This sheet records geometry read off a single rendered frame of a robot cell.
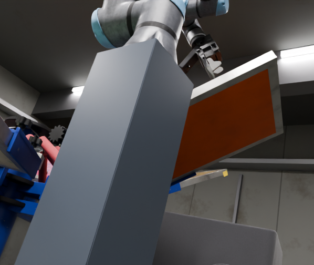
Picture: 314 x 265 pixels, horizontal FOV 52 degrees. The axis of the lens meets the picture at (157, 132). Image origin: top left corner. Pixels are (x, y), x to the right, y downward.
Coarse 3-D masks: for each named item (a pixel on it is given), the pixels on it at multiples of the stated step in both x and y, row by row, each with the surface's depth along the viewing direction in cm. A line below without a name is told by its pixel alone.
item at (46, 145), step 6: (42, 138) 167; (42, 144) 164; (48, 144) 163; (48, 150) 161; (54, 150) 160; (48, 156) 192; (54, 156) 157; (42, 168) 200; (42, 174) 203; (42, 180) 207
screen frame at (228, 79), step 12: (252, 60) 116; (264, 60) 114; (276, 60) 114; (228, 72) 117; (240, 72) 115; (252, 72) 115; (276, 72) 119; (204, 84) 119; (216, 84) 117; (228, 84) 117; (276, 84) 125; (192, 96) 118; (204, 96) 119; (276, 96) 132; (276, 108) 140; (276, 120) 148; (276, 132) 158; (252, 144) 160; (228, 156) 164
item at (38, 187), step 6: (0, 168) 139; (6, 168) 141; (0, 174) 138; (0, 180) 138; (6, 180) 159; (6, 186) 161; (18, 186) 165; (24, 186) 163; (30, 186) 162; (36, 186) 160; (42, 186) 159; (24, 192) 164; (30, 192) 160; (36, 192) 158; (42, 192) 151; (30, 198) 200; (36, 198) 176
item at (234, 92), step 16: (256, 80) 120; (224, 96) 122; (240, 96) 125; (256, 96) 128; (192, 112) 125; (208, 112) 128; (224, 112) 131; (240, 112) 134; (256, 112) 138; (192, 128) 134; (208, 128) 137
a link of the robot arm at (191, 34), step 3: (192, 30) 131; (195, 30) 130; (198, 30) 130; (201, 30) 131; (189, 33) 132; (192, 33) 130; (195, 33) 130; (198, 33) 129; (201, 33) 129; (204, 33) 131; (189, 36) 131; (192, 36) 130; (195, 36) 130; (189, 39) 131; (192, 39) 130; (189, 42) 132
